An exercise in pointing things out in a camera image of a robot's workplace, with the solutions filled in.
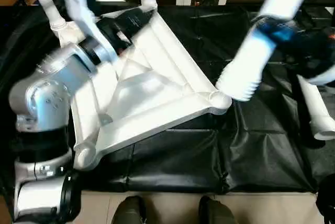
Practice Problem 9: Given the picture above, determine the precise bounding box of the white plastic table top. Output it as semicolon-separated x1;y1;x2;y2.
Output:
51;5;233;171

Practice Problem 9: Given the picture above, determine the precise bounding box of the black mat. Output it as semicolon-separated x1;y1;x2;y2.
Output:
0;4;335;196

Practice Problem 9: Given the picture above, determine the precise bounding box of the dark left robot foot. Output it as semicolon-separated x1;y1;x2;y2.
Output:
111;195;147;224

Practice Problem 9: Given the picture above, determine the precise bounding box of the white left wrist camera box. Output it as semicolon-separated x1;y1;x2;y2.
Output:
61;0;122;65

